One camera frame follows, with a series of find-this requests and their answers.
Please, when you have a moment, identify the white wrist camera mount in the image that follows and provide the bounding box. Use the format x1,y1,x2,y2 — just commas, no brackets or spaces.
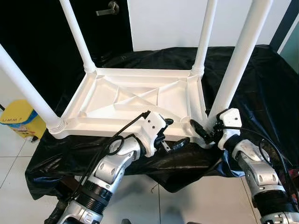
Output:
218,108,242,150
139,112,168,157

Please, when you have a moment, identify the metal door handle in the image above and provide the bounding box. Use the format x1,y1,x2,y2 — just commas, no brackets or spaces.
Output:
96,1,120,16

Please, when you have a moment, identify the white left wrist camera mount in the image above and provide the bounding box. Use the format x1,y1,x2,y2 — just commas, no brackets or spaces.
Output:
139,112,168,157

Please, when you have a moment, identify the brown wooden table leg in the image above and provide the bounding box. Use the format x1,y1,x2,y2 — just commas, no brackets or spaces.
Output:
60,176,81,193

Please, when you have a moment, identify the white plastic table top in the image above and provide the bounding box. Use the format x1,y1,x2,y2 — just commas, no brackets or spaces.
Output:
49,67,208,143

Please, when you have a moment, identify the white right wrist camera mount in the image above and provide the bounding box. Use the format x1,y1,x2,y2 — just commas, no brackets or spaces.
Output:
218,108,242,150

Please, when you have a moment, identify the pink plastic bag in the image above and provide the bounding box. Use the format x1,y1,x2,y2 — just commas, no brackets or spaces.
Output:
285,168,299,187

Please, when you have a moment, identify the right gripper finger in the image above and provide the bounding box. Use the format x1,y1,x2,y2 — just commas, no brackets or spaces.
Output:
190,119,212,143

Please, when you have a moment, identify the black door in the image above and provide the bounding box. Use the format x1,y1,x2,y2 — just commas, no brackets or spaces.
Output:
0,0,134,112

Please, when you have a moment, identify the black glossy tablecloth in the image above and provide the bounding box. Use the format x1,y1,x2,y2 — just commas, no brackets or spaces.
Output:
26,45,299,199

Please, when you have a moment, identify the yellow cardboard box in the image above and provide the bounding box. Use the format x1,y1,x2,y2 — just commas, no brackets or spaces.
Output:
0,99,46,139

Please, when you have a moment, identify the white plastic table leg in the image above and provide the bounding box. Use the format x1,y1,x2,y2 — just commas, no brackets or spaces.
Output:
191,0,218,76
59,0,97,74
207,0,274,126
0,43,67,135

